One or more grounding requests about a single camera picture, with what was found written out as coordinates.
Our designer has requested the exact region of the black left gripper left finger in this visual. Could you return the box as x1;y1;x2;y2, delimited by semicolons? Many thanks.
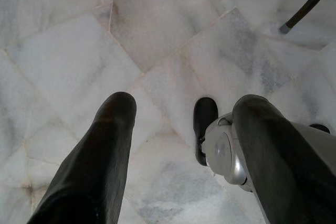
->
26;92;138;224

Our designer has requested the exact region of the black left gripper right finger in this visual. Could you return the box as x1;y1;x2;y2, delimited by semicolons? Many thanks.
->
232;94;336;224

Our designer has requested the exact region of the black robot right foot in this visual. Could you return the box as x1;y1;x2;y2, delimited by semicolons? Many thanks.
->
309;123;331;135

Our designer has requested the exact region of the thick black cable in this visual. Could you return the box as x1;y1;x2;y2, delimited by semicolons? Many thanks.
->
278;0;336;35

